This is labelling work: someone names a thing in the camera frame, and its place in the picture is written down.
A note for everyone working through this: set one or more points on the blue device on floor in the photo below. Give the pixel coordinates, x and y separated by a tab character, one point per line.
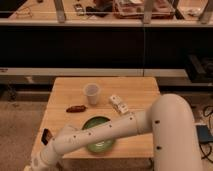
204	135

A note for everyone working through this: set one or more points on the green round plate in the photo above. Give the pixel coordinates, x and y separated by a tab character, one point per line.
101	146

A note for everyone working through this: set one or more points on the red tray on shelf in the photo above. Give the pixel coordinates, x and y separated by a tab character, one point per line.
136	8

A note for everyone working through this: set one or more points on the black eraser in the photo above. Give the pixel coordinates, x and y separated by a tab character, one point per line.
46	136

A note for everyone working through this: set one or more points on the wooden table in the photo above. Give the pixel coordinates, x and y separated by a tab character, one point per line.
138	92

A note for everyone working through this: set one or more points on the clear plastic cup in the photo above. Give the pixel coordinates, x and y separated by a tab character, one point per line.
92	92

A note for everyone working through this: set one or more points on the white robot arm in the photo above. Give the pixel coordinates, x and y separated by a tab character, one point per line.
169	119

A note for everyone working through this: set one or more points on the small white box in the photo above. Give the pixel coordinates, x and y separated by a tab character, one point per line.
118	104

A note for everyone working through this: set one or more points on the brown sausage-shaped object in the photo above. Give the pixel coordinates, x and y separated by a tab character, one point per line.
76	109

